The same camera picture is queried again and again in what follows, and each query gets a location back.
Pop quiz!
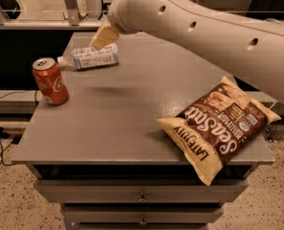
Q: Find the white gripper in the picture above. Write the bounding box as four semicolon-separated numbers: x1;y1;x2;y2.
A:
89;0;142;50

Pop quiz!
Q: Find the clear plastic water bottle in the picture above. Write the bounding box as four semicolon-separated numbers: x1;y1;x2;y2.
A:
58;43;119;70

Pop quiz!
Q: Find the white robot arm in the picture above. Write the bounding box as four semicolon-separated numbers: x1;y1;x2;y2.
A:
90;0;284;104

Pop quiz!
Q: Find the metal railing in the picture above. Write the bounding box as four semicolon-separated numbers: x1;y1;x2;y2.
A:
0;0;284;31

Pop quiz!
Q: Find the red soda can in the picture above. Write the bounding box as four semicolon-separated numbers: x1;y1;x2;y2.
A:
33;57;69;105

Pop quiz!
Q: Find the grey drawer cabinet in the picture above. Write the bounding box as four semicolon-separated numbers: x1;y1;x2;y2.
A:
12;34;273;230

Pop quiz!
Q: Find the brown yellow chip bag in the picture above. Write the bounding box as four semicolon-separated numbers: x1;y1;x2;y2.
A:
158;77;280;185

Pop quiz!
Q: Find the upper drawer knob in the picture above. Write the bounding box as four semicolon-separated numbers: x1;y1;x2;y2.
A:
138;194;148;203

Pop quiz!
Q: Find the drawer knob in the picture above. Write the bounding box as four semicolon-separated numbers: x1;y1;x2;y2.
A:
139;218;148;225
138;194;148;203

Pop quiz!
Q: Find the lower drawer knob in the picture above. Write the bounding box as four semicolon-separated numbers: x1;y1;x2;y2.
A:
139;218;148;225

